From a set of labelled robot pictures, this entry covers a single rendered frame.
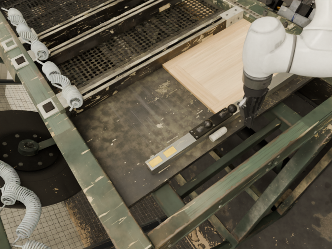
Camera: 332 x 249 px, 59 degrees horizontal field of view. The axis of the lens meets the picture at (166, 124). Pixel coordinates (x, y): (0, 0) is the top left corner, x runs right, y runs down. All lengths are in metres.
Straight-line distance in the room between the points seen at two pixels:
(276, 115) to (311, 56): 0.60
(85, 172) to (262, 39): 0.76
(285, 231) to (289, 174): 1.16
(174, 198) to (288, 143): 0.49
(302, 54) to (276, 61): 0.06
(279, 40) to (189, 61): 0.79
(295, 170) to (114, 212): 1.10
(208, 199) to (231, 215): 2.11
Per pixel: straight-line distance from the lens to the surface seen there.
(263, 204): 1.96
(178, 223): 1.05
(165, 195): 1.18
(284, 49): 0.84
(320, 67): 0.86
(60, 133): 1.29
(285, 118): 1.40
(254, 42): 0.82
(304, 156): 1.76
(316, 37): 0.85
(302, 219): 2.79
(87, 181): 1.12
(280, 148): 1.20
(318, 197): 2.68
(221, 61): 1.54
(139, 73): 1.49
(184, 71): 1.49
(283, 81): 1.44
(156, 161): 1.16
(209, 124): 1.10
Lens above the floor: 2.39
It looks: 42 degrees down
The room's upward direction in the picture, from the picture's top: 98 degrees counter-clockwise
